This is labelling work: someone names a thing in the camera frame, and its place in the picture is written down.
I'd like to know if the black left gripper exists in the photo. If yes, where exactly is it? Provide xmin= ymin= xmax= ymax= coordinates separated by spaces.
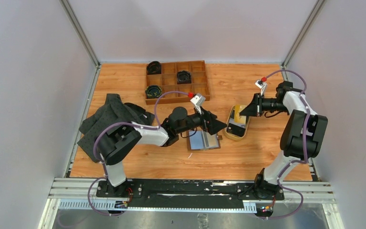
xmin=176 ymin=105 xmax=226 ymax=135

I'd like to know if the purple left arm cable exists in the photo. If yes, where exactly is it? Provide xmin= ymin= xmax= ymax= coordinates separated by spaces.
xmin=86 ymin=91 xmax=194 ymax=217

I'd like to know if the brown leather card holder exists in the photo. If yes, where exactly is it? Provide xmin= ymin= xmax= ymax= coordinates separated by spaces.
xmin=186 ymin=130 xmax=222 ymax=151

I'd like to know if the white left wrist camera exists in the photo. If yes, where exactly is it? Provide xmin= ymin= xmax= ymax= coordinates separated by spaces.
xmin=190 ymin=94 xmax=205 ymax=115

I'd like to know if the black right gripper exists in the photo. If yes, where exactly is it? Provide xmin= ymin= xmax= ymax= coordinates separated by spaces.
xmin=240 ymin=93 xmax=289 ymax=117

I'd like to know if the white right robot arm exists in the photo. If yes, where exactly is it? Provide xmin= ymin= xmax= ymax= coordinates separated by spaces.
xmin=239 ymin=81 xmax=328 ymax=199

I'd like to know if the gold VIP card 8835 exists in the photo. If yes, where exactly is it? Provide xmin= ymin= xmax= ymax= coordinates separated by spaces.
xmin=234 ymin=104 xmax=246 ymax=125

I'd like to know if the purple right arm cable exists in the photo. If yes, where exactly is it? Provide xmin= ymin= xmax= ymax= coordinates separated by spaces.
xmin=261 ymin=69 xmax=312 ymax=220

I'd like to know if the black card in tray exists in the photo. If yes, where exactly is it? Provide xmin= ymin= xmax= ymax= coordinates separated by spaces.
xmin=226 ymin=123 xmax=246 ymax=138

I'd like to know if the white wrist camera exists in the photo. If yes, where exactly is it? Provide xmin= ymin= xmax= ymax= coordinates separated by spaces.
xmin=255 ymin=77 xmax=267 ymax=96
xmin=190 ymin=94 xmax=205 ymax=115

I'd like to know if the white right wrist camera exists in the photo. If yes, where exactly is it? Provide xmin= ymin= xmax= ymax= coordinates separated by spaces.
xmin=255 ymin=77 xmax=267 ymax=96

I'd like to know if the wooden compartment tray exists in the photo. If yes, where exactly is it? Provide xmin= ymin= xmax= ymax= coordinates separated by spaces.
xmin=144 ymin=60 xmax=211 ymax=105

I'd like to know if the black coiled belt middle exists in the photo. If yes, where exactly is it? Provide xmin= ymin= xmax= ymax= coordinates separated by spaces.
xmin=176 ymin=70 xmax=192 ymax=84

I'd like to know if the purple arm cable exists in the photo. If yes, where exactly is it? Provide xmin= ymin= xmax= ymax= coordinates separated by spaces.
xmin=261 ymin=69 xmax=312 ymax=220
xmin=86 ymin=91 xmax=194 ymax=217

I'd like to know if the black coiled belt top-left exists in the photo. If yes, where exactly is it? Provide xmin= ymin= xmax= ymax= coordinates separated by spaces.
xmin=146 ymin=61 xmax=162 ymax=75

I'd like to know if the yellow oval card tray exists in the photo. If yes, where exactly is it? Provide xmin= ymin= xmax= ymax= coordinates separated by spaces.
xmin=224 ymin=104 xmax=250 ymax=141

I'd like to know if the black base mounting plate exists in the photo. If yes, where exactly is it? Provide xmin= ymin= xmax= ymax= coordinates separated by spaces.
xmin=95 ymin=179 xmax=285 ymax=209

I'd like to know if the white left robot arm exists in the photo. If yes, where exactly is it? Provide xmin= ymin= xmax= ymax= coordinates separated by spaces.
xmin=93 ymin=106 xmax=227 ymax=197

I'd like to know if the dark grey dotted cloth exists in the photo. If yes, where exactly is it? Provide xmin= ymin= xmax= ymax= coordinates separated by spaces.
xmin=77 ymin=94 xmax=155 ymax=163

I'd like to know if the black-green coiled belt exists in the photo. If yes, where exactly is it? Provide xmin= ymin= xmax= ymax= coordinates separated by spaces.
xmin=145 ymin=85 xmax=162 ymax=99

